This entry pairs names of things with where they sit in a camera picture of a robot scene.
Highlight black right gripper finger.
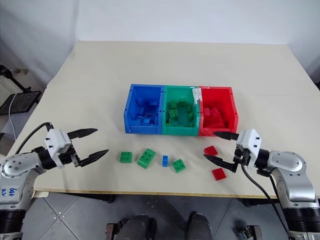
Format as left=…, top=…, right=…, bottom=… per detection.
left=203, top=153, right=237, bottom=174
left=214, top=131, right=240, bottom=141

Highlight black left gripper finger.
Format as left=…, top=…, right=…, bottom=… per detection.
left=67, top=128, right=99, bottom=140
left=79, top=149, right=110, bottom=168

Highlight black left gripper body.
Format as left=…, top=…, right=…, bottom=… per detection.
left=58, top=142, right=83, bottom=168

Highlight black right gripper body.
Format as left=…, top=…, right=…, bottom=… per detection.
left=232, top=146, right=251, bottom=166

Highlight red square brick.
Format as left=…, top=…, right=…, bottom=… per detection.
left=203, top=145, right=219, bottom=156
left=211, top=167, right=227, bottom=181

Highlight red plastic bin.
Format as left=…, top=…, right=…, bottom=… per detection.
left=198, top=86, right=239, bottom=137

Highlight pile of red bricks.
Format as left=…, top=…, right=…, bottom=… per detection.
left=202, top=106, right=225, bottom=128

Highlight green plastic bin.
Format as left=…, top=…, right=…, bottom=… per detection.
left=161, top=84, right=202, bottom=136

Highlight white paper label strips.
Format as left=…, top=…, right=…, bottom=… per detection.
left=191, top=86, right=204, bottom=103

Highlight light green long brick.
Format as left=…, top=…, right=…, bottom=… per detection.
left=136, top=148, right=157, bottom=170

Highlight blue plastic bin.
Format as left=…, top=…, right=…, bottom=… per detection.
left=123, top=83, right=166, bottom=135

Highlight dark rounded shape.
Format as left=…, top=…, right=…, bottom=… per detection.
left=116, top=214, right=157, bottom=240
left=187, top=211, right=212, bottom=240

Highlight pile of blue bricks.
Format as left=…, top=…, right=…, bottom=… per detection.
left=134, top=99, right=160, bottom=126

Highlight black mesh tray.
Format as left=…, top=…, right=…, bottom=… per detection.
left=0, top=90, right=42, bottom=116

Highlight black stand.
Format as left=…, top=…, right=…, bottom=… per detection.
left=0, top=64, right=32, bottom=93

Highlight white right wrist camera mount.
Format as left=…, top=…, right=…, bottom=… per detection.
left=236, top=128, right=263, bottom=168

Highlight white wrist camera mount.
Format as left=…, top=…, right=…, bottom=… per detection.
left=44, top=128, right=73, bottom=170
left=236, top=128, right=263, bottom=168

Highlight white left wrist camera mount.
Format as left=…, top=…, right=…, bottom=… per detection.
left=44, top=128, right=73, bottom=170

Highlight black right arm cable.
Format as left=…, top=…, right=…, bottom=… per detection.
left=240, top=162, right=292, bottom=237

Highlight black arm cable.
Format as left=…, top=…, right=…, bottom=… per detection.
left=14, top=121, right=55, bottom=155
left=240, top=162, right=292, bottom=237

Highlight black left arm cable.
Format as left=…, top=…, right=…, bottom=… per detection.
left=14, top=121, right=55, bottom=155

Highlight thin white cable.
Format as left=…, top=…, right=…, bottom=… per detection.
left=7, top=93, right=18, bottom=141

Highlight rusty metal frame piece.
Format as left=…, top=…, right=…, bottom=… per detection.
left=232, top=224, right=261, bottom=240
left=105, top=223, right=119, bottom=240

